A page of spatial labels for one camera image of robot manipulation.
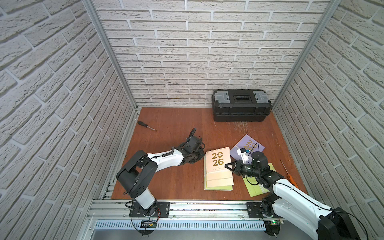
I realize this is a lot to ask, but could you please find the pink calendar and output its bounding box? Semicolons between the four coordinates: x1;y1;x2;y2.
205;147;231;187

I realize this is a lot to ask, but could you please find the aluminium mounting rail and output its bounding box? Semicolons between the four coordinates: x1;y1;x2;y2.
86;200;284;222

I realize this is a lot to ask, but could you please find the black plastic toolbox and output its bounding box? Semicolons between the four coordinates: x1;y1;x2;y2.
212;90;272;122

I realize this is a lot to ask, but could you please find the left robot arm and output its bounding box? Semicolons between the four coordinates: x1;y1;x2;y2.
116;128;205;216

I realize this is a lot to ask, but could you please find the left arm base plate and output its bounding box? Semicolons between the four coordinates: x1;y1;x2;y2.
130;201;170;218

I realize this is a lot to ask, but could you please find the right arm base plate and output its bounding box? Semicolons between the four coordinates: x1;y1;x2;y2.
246;202;271;219

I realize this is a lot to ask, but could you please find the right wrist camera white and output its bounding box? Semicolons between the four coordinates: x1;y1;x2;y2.
237;148;253;165

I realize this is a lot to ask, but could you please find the black handled screwdriver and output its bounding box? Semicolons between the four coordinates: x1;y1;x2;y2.
137;121;157;132

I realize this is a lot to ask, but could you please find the orange handled screwdriver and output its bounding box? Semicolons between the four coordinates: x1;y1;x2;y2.
281;160;298;188

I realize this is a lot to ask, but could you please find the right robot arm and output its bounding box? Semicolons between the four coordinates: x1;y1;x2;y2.
225;150;360;240

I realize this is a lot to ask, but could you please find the green calendar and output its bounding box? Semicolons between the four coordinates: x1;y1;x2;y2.
242;164;270;198
204;157;234;191

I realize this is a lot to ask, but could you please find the purple calendar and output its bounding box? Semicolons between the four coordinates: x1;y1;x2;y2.
230;135;265;161

